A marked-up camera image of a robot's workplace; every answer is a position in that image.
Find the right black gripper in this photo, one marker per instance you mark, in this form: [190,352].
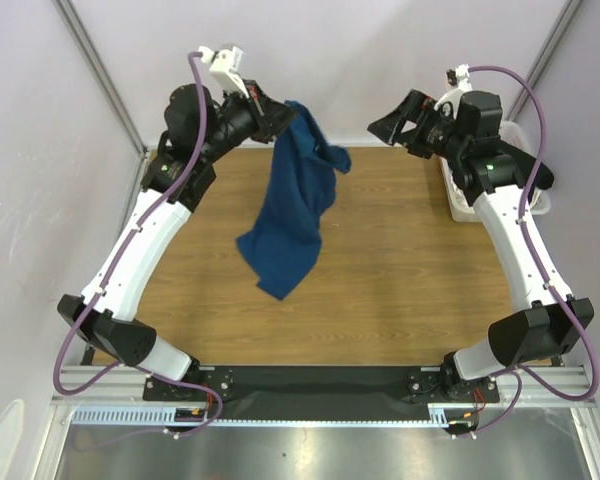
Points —
[415,127]

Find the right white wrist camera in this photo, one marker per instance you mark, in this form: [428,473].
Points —
[458,83]

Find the grey slotted cable duct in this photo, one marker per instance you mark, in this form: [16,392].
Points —
[188,417]

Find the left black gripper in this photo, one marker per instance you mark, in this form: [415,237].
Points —
[271,116]

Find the black t shirt in basket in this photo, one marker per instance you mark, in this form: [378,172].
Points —
[544,177]

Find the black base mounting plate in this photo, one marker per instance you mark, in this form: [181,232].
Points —
[352,392]

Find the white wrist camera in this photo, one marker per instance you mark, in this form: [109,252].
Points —
[458,83]
[224,67]

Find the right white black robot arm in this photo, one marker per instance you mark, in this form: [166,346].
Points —
[463,129]

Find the blue printed t shirt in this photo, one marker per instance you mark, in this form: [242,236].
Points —
[284,243]

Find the aluminium frame post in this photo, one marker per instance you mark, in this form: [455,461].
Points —
[557,34]
[90,53]

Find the white plastic laundry basket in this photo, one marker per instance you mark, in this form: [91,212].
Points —
[461,212]

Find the right aluminium frame post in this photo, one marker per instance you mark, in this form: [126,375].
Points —
[557,34]

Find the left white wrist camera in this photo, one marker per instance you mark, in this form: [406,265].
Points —
[224,67]

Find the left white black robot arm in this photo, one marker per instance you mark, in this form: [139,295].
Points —
[199,131]

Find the left aluminium frame post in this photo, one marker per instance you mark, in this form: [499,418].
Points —
[90,53]

